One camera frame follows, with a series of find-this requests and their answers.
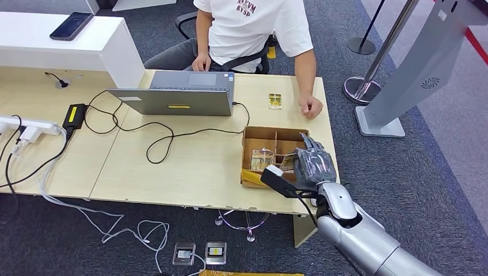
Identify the person's left hand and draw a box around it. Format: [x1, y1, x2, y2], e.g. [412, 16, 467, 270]
[298, 95, 324, 120]

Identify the person's right hand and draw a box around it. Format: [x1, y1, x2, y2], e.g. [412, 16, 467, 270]
[192, 53, 212, 72]

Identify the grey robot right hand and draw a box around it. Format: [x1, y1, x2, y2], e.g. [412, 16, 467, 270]
[289, 132, 338, 191]

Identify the person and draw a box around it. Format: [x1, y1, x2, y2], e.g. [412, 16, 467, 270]
[144, 0, 324, 120]

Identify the grey laptop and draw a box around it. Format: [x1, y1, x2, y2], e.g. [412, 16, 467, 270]
[106, 71, 235, 117]

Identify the cardboard divider box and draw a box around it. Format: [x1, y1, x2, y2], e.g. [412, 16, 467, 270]
[240, 126, 311, 189]

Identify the white background furniture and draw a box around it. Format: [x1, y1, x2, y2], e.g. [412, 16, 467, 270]
[84, 0, 177, 14]

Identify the chrome chair base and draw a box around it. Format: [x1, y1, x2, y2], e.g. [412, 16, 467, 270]
[214, 210, 270, 243]

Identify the white counter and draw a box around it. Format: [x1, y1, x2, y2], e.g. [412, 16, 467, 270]
[0, 11, 146, 90]

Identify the grey kiosk stand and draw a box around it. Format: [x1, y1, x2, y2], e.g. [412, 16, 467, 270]
[354, 0, 488, 138]

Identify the floor socket yellow label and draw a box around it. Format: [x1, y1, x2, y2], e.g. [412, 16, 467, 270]
[204, 241, 227, 266]

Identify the black smartphone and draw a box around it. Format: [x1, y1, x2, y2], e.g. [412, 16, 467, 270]
[49, 11, 94, 41]

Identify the black laptop power adapter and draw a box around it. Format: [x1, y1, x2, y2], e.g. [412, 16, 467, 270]
[62, 103, 87, 131]

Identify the floor socket with plug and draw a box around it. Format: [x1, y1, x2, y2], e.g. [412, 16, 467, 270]
[171, 242, 196, 266]

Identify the white power strip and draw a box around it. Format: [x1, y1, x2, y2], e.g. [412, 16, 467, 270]
[0, 116, 62, 137]

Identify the red barrier belt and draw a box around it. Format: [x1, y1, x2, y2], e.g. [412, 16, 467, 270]
[465, 27, 488, 66]

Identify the white plug charger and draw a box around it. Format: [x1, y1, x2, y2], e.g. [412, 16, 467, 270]
[18, 126, 40, 145]

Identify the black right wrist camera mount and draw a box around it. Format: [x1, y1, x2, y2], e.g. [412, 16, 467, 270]
[260, 164, 319, 199]

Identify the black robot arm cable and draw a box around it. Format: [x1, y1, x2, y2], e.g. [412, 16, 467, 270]
[295, 182, 352, 227]

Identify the black laptop charging cable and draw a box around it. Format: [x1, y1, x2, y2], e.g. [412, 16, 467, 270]
[83, 90, 251, 165]

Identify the chrome stanchion post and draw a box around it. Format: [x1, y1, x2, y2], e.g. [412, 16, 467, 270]
[342, 0, 418, 105]

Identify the black stanchion post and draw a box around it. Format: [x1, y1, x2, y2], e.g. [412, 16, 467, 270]
[346, 0, 386, 56]

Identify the short black cable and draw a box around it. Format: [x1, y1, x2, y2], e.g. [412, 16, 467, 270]
[44, 71, 68, 87]

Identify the black adapter mains cable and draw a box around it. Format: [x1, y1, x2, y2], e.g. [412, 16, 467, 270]
[0, 129, 73, 189]

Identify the white cable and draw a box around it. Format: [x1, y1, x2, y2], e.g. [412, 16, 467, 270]
[35, 127, 207, 276]

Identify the thin black cable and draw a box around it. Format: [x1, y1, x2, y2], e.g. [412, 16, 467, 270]
[0, 114, 22, 225]

